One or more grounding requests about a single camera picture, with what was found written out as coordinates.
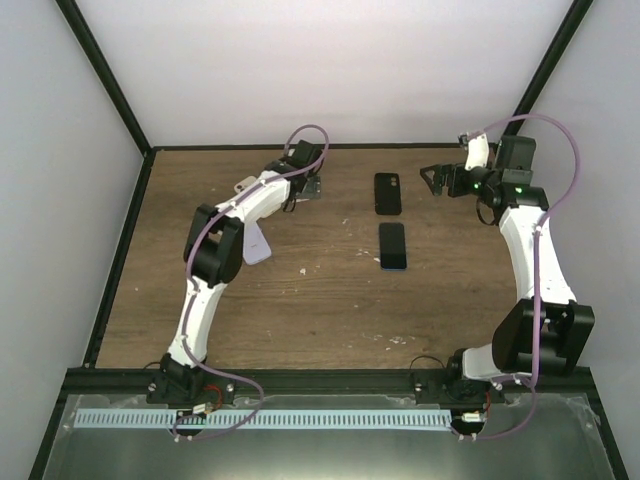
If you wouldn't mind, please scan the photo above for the lavender phone case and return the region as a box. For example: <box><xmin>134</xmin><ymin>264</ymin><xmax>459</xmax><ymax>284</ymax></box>
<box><xmin>243</xmin><ymin>223</ymin><xmax>272</xmax><ymax>265</ymax></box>

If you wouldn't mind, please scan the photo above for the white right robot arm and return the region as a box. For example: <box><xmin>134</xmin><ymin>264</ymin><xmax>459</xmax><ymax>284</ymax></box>
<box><xmin>420</xmin><ymin>133</ymin><xmax>595</xmax><ymax>403</ymax></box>

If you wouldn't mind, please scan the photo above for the blue smartphone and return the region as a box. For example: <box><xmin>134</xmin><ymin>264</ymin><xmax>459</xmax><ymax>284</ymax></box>
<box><xmin>379</xmin><ymin>222</ymin><xmax>407</xmax><ymax>271</ymax></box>

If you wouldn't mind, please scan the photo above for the black phone case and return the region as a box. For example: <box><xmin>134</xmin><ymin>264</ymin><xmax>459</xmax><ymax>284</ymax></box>
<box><xmin>374</xmin><ymin>172</ymin><xmax>402</xmax><ymax>216</ymax></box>

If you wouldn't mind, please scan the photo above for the light blue slotted strip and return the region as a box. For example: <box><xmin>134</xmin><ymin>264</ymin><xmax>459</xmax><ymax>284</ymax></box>
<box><xmin>73</xmin><ymin>408</ymin><xmax>451</xmax><ymax>431</ymax></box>

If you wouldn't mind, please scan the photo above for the black frame rail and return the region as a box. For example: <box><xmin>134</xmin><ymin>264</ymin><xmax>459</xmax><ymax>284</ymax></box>
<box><xmin>64</xmin><ymin>367</ymin><xmax>594</xmax><ymax>401</ymax></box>

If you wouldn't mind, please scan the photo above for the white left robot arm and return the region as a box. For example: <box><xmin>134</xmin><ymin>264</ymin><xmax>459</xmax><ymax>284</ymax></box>
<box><xmin>147</xmin><ymin>140</ymin><xmax>328</xmax><ymax>405</ymax></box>

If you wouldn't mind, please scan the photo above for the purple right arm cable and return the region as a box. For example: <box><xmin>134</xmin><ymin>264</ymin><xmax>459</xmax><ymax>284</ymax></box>
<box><xmin>467</xmin><ymin>113</ymin><xmax>581</xmax><ymax>441</ymax></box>

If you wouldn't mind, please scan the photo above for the cream phone case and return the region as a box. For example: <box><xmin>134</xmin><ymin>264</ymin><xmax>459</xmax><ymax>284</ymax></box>
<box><xmin>234</xmin><ymin>176</ymin><xmax>256</xmax><ymax>193</ymax></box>

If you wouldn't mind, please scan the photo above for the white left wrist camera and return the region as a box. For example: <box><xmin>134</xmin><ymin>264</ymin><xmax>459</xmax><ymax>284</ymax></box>
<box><xmin>297</xmin><ymin>175</ymin><xmax>322</xmax><ymax>202</ymax></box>

